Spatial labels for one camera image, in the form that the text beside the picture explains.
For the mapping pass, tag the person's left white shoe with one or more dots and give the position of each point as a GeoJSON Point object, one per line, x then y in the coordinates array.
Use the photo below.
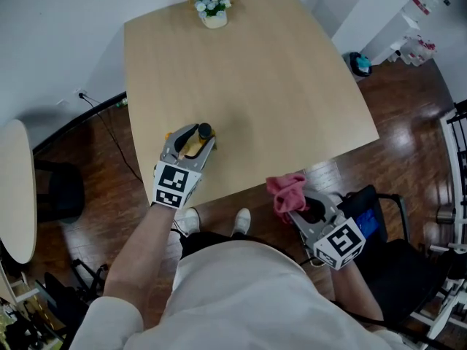
{"type": "Point", "coordinates": [189, 221]}

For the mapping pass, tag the person's right white shoe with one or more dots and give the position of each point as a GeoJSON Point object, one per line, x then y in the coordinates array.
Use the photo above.
{"type": "Point", "coordinates": [242, 221]}

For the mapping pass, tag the yellow bottle with black cap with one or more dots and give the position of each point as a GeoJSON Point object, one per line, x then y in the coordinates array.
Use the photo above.
{"type": "Point", "coordinates": [204, 131]}

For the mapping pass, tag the black stool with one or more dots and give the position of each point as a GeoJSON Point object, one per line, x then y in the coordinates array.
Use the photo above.
{"type": "Point", "coordinates": [63, 191]}

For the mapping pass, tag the white metal rack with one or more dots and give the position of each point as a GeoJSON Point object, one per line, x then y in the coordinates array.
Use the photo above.
{"type": "Point", "coordinates": [456, 181]}

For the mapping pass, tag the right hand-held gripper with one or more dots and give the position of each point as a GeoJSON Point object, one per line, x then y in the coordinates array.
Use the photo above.
{"type": "Point", "coordinates": [339, 243]}

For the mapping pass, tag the black chair base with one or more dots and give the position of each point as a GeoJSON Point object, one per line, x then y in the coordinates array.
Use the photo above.
{"type": "Point", "coordinates": [80, 286]}

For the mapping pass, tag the person's left forearm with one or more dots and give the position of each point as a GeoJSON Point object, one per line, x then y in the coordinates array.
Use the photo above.
{"type": "Point", "coordinates": [136, 250]}

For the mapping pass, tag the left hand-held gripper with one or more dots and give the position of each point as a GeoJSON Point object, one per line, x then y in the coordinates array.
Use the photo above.
{"type": "Point", "coordinates": [171, 182]}

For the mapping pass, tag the person's white shoe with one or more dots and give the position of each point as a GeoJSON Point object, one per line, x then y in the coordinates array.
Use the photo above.
{"type": "Point", "coordinates": [242, 221]}
{"type": "Point", "coordinates": [189, 221]}

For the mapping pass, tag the pink cloth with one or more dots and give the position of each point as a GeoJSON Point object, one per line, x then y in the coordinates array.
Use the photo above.
{"type": "Point", "coordinates": [288, 193]}

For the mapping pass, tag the pack of clear bottles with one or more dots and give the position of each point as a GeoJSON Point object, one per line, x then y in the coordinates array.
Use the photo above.
{"type": "Point", "coordinates": [419, 49]}

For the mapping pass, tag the black mesh office chair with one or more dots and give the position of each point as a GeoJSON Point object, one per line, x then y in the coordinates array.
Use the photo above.
{"type": "Point", "coordinates": [401, 268]}

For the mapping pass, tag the white shelf unit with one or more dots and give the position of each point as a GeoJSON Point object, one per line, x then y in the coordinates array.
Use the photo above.
{"type": "Point", "coordinates": [383, 16]}

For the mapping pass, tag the blue cloth item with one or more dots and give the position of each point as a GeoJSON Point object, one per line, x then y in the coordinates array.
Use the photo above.
{"type": "Point", "coordinates": [368, 222]}

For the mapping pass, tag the person's white shirt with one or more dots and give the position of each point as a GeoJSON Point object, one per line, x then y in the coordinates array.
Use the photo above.
{"type": "Point", "coordinates": [237, 305]}

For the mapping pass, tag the round wooden side table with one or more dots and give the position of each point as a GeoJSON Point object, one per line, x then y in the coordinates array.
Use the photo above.
{"type": "Point", "coordinates": [16, 191]}

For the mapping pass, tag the white pot of flowers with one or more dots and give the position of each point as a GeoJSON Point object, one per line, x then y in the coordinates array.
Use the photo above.
{"type": "Point", "coordinates": [213, 9]}

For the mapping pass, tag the person's right forearm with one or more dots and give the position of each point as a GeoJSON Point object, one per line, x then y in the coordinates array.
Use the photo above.
{"type": "Point", "coordinates": [355, 294]}

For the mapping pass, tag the person's black shorts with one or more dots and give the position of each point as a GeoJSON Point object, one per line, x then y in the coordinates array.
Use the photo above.
{"type": "Point", "coordinates": [204, 241]}

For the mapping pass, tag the white wall socket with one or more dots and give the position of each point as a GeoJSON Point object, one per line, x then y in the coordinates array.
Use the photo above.
{"type": "Point", "coordinates": [81, 93]}

